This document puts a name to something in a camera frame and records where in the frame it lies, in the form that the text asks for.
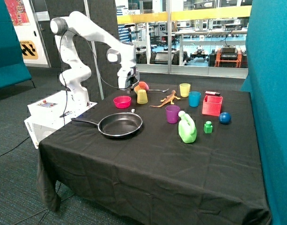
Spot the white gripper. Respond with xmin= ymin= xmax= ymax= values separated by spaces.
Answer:
xmin=117 ymin=66 xmax=140 ymax=90

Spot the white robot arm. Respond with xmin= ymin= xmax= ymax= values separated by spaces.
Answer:
xmin=50 ymin=11 xmax=140 ymax=107

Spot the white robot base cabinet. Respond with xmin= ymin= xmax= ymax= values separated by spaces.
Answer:
xmin=24 ymin=90 xmax=96 ymax=149

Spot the pink plastic bowl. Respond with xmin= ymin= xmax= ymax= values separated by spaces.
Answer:
xmin=113 ymin=96 xmax=132 ymax=109

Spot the red yellow peach toy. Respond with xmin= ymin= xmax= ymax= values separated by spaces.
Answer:
xmin=134 ymin=81 xmax=149 ymax=94

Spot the yellow upside-down cup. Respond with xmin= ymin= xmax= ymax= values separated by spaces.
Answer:
xmin=137 ymin=89 xmax=148 ymax=105

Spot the orange toy lizard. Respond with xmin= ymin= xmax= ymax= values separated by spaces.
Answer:
xmin=150 ymin=90 xmax=181 ymax=108

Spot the black frying pan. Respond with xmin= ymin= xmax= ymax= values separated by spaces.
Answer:
xmin=71 ymin=112 xmax=143 ymax=138

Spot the purple plastic cup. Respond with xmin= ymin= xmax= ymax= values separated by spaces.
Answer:
xmin=165 ymin=105 xmax=180 ymax=124

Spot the yellow upright cup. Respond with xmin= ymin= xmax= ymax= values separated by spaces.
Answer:
xmin=179 ymin=83 xmax=191 ymax=98

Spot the blue plastic cup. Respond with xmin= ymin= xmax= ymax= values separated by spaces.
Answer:
xmin=188 ymin=91 xmax=201 ymax=107

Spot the green toy jug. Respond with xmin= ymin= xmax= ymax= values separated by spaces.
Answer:
xmin=178 ymin=111 xmax=197 ymax=143

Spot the red marker pen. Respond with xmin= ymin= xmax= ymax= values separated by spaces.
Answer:
xmin=205 ymin=91 xmax=221 ymax=96

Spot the black tablecloth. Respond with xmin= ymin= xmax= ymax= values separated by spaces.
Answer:
xmin=37 ymin=90 xmax=272 ymax=225

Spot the red open box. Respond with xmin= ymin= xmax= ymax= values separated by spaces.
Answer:
xmin=202 ymin=95 xmax=223 ymax=116

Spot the green toy block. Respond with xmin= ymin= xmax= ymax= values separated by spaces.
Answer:
xmin=204 ymin=120 xmax=213 ymax=134

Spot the yellow black sign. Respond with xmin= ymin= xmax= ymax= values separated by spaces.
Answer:
xmin=20 ymin=40 xmax=38 ymax=60

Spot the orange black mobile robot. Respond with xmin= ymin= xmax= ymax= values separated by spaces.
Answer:
xmin=208 ymin=45 xmax=248 ymax=68

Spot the blue ball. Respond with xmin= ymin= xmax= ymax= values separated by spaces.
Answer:
xmin=219 ymin=112 xmax=231 ymax=125

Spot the teal sofa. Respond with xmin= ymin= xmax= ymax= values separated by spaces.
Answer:
xmin=0 ymin=0 xmax=32 ymax=89

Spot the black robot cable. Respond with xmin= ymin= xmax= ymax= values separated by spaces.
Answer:
xmin=59 ymin=29 xmax=129 ymax=118

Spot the red wall poster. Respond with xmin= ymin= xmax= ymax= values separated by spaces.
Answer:
xmin=4 ymin=0 xmax=30 ymax=26

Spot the teal partition wall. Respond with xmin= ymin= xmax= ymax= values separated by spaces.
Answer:
xmin=241 ymin=0 xmax=287 ymax=225

